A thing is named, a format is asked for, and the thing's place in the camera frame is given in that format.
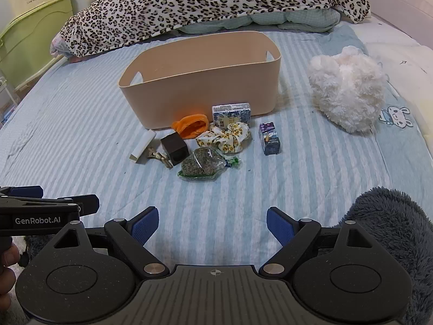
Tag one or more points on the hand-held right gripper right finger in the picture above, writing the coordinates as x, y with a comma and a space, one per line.
279, 225

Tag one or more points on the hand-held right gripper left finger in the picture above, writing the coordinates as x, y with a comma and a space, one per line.
147, 224

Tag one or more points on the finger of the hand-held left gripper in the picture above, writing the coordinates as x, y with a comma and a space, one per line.
27, 191
83, 203

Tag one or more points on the person's left hand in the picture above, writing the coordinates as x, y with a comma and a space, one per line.
7, 277

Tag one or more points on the blue striped bed sheet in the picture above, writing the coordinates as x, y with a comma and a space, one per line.
101, 162

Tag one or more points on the white rectangular box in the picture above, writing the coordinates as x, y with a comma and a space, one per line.
142, 147

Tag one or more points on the plastic bag of dried herbs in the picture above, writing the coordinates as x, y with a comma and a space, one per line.
199, 164

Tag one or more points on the black cube box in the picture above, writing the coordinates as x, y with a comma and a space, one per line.
172, 147

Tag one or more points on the small purple box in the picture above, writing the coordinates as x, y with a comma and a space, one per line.
269, 140

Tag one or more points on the sunflower print scrunchie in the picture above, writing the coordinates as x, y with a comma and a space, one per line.
230, 137

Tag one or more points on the orange knitted cloth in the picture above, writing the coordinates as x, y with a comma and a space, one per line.
189, 125

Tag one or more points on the person's grey fleece clothing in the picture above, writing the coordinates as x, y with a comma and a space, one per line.
389, 216

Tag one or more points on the blue white patterned box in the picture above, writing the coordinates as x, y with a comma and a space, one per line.
231, 113

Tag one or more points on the beige plastic storage basket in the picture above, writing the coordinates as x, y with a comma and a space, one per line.
203, 88

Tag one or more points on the white plush toy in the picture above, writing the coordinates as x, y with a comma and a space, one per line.
345, 91

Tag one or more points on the green bed headboard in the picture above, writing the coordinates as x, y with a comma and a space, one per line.
27, 40

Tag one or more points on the light green checked quilt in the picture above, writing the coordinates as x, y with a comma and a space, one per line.
304, 18

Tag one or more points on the leopard print blanket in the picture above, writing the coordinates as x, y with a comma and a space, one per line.
203, 0

